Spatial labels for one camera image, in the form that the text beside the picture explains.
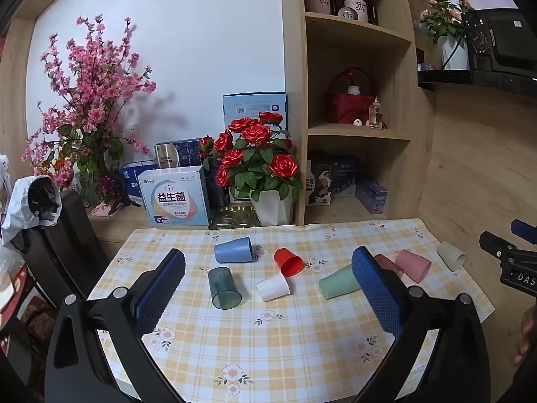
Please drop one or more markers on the black countertop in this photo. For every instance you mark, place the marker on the black countertop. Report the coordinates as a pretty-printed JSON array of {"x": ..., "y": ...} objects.
[{"x": 478, "y": 77}]

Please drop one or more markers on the yellow checked floral tablecloth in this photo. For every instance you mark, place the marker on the yellow checked floral tablecloth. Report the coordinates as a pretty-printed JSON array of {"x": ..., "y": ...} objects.
[{"x": 260, "y": 344}]

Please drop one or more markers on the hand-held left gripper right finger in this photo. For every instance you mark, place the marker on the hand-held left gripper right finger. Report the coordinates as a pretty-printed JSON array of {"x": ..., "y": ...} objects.
[{"x": 377, "y": 294}]

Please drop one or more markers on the red basket with small vase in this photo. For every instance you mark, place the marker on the red basket with small vase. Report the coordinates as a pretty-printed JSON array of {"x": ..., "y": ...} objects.
[{"x": 350, "y": 100}]

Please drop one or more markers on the black office chair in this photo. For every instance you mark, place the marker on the black office chair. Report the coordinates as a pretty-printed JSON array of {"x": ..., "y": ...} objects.
[{"x": 63, "y": 243}]

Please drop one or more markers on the white cloth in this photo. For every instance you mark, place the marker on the white cloth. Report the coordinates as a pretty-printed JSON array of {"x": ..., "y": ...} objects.
[{"x": 21, "y": 210}]

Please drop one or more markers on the red cup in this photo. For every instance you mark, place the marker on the red cup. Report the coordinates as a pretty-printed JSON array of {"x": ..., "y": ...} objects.
[{"x": 288, "y": 261}]

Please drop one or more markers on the blue cup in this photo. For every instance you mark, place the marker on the blue cup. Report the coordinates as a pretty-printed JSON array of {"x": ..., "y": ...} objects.
[{"x": 233, "y": 249}]

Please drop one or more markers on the pink blossom plant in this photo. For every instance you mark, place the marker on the pink blossom plant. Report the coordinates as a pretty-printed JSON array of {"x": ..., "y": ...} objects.
[{"x": 86, "y": 105}]

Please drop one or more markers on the clear teal cup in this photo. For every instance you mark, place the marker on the clear teal cup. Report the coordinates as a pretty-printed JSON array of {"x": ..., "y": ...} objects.
[{"x": 224, "y": 287}]

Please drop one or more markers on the green glass tray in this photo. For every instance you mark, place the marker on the green glass tray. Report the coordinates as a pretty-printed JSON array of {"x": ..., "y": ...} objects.
[{"x": 233, "y": 217}]

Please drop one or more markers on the glass perfume bottle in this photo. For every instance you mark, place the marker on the glass perfume bottle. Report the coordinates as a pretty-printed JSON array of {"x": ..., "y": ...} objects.
[{"x": 375, "y": 113}]

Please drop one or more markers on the pink rose plant white pot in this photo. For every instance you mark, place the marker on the pink rose plant white pot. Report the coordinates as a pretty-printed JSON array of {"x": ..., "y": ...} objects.
[{"x": 449, "y": 21}]

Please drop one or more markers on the beige cup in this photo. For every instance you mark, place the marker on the beige cup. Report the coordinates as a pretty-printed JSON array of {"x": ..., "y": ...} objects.
[{"x": 451, "y": 255}]

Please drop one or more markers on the light blue flat box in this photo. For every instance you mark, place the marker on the light blue flat box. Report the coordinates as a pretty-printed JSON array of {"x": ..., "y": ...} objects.
[{"x": 251, "y": 107}]

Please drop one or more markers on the person's right hand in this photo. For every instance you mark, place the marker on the person's right hand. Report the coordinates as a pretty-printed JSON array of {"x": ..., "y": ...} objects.
[{"x": 527, "y": 331}]

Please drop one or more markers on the black monitor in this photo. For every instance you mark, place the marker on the black monitor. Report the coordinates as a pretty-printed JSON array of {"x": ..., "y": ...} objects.
[{"x": 501, "y": 40}]

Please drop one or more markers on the white cup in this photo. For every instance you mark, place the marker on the white cup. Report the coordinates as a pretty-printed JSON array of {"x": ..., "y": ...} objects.
[{"x": 272, "y": 289}]

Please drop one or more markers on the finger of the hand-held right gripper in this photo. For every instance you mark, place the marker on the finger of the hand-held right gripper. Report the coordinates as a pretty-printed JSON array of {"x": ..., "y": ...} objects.
[
  {"x": 524, "y": 231},
  {"x": 495, "y": 245}
]

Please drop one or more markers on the wooden shelf unit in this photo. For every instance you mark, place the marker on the wooden shelf unit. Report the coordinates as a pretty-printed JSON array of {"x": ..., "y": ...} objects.
[{"x": 356, "y": 92}]

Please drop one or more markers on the dark blue cartoon box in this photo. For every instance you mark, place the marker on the dark blue cartoon box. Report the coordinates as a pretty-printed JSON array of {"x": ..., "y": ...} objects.
[{"x": 331, "y": 178}]

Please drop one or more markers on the white and blue box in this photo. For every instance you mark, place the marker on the white and blue box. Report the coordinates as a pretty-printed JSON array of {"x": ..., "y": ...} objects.
[{"x": 176, "y": 197}]

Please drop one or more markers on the purple small box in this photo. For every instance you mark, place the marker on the purple small box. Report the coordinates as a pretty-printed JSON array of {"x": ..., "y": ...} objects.
[{"x": 371, "y": 199}]

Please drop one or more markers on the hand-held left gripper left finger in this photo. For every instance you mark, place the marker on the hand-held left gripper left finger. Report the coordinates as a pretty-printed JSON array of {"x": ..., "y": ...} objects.
[{"x": 161, "y": 294}]

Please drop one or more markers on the brown cup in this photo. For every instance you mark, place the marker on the brown cup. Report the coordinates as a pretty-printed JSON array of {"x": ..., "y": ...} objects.
[{"x": 388, "y": 265}]

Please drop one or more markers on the green cup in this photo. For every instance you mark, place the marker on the green cup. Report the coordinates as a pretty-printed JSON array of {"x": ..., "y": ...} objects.
[{"x": 340, "y": 282}]

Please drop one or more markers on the dark blue box with can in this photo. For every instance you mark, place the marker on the dark blue box with can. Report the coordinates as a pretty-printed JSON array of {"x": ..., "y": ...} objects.
[{"x": 182, "y": 154}]

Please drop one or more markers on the pink cup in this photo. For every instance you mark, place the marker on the pink cup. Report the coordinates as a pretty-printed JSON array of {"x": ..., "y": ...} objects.
[{"x": 413, "y": 264}]

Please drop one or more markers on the red rose plant white pot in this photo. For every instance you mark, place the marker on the red rose plant white pot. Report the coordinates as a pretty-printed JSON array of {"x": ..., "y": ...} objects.
[{"x": 260, "y": 155}]

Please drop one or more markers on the blue and white carton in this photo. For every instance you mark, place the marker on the blue and white carton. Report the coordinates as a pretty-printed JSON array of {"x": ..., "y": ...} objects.
[{"x": 134, "y": 178}]

